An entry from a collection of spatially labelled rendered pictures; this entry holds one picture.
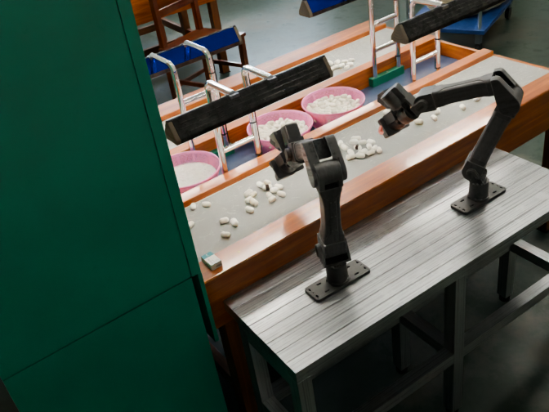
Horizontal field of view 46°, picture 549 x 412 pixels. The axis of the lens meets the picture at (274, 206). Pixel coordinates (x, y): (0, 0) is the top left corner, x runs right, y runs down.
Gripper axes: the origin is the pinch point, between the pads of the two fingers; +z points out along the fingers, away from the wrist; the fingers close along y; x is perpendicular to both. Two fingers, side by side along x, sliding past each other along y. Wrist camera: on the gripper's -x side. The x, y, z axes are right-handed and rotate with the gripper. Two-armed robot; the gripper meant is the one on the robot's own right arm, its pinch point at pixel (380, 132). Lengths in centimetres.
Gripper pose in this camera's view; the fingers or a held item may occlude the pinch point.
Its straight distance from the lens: 226.0
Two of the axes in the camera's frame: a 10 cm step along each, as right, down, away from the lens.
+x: 4.8, 8.8, -0.3
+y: -8.0, 4.2, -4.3
